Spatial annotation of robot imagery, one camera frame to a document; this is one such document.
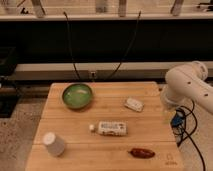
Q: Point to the small white wrapped packet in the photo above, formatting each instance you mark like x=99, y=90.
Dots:
x=134, y=104

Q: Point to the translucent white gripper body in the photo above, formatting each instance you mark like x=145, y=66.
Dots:
x=168, y=113

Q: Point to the white paper cup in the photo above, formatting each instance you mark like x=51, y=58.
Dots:
x=53, y=144

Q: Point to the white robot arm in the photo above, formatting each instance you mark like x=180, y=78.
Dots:
x=186, y=81

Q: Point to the wall power outlet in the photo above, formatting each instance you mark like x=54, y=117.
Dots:
x=93, y=75

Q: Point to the green bowl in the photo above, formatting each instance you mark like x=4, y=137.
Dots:
x=77, y=96

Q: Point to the white labelled bottle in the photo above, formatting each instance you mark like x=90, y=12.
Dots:
x=108, y=128

